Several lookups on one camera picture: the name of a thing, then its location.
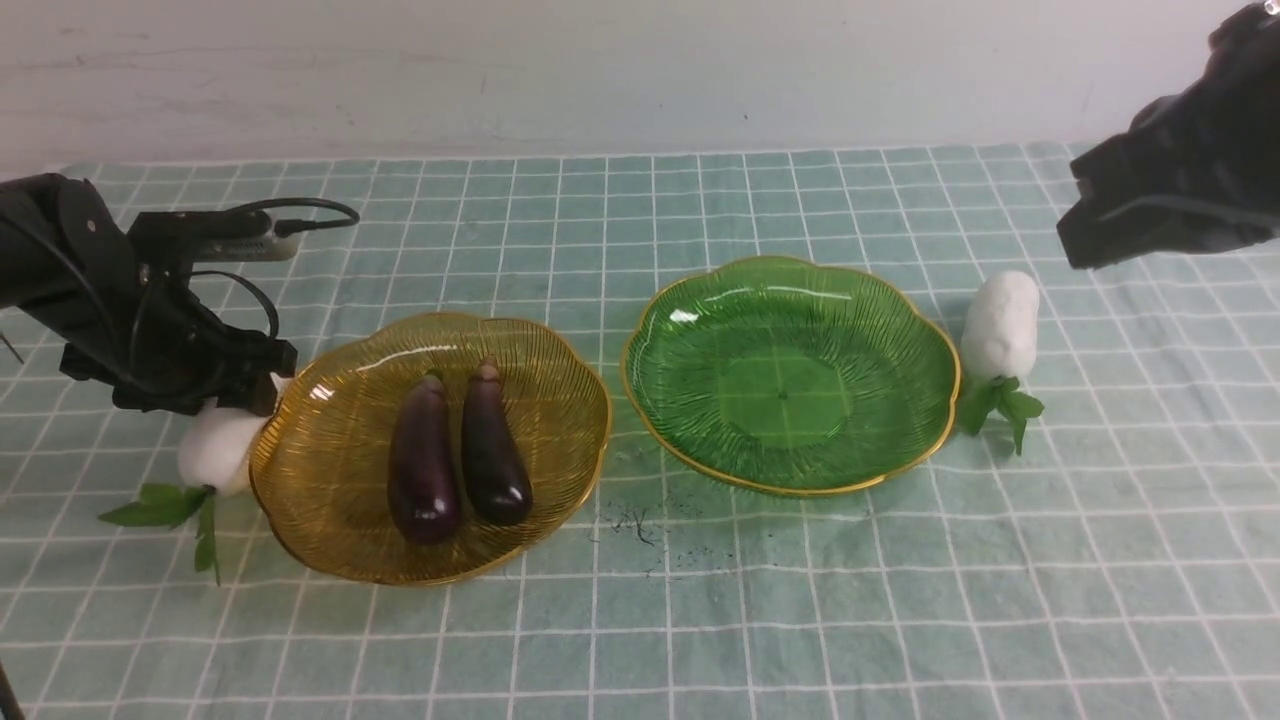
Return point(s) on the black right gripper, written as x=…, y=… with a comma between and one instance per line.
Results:
x=1196, y=173

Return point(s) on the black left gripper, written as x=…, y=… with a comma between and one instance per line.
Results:
x=173, y=354

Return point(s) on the white radish with leaves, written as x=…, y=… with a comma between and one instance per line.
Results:
x=213, y=461
x=998, y=350

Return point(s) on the dark purple eggplant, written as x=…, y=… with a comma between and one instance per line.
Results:
x=494, y=475
x=422, y=490

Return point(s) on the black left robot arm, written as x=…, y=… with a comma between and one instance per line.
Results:
x=121, y=301

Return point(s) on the amber glass plate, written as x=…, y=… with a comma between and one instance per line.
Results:
x=320, y=468

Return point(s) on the green checkered tablecloth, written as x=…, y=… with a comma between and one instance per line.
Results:
x=1124, y=567

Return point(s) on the green glass plate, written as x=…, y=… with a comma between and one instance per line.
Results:
x=791, y=378

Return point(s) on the black wrist camera with cable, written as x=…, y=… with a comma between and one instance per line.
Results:
x=169, y=244

